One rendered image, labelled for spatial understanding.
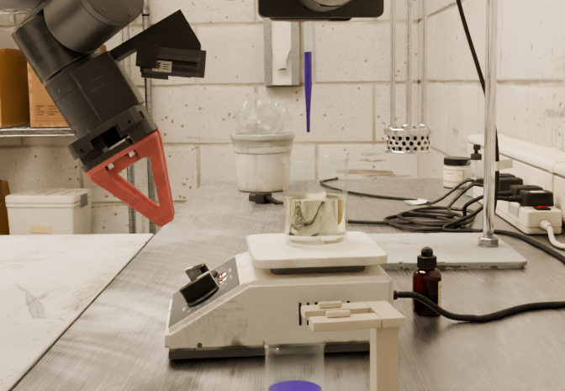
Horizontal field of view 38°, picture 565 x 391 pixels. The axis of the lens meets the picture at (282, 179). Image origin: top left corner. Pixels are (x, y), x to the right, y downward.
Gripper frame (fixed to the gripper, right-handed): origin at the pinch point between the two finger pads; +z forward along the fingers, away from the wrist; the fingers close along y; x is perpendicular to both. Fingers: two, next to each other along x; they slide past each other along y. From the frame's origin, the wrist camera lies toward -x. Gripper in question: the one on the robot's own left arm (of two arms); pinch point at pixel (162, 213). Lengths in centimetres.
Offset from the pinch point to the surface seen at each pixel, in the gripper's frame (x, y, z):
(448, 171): -45, 104, 35
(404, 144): -27.8, 35.8, 12.3
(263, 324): -2.6, -3.3, 12.5
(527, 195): -43, 51, 32
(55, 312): 16.9, 14.6, 4.5
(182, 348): 4.3, -3.3, 10.5
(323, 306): -8.2, -32.3, 5.2
